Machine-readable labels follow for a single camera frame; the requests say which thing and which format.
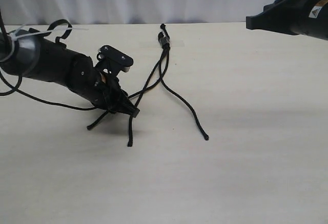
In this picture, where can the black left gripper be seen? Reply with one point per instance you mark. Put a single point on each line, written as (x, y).
(98, 85)

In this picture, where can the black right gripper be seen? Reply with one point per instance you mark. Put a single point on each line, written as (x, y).
(295, 17)

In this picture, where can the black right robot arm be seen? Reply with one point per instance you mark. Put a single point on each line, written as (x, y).
(292, 17)

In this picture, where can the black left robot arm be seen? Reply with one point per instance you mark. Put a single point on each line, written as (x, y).
(38, 58)

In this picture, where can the clear tape strip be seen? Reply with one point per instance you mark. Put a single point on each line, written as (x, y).
(156, 44)

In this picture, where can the white zip tie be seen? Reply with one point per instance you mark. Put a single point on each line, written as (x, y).
(11, 42)

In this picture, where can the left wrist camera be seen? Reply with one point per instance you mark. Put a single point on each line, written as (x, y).
(113, 60)

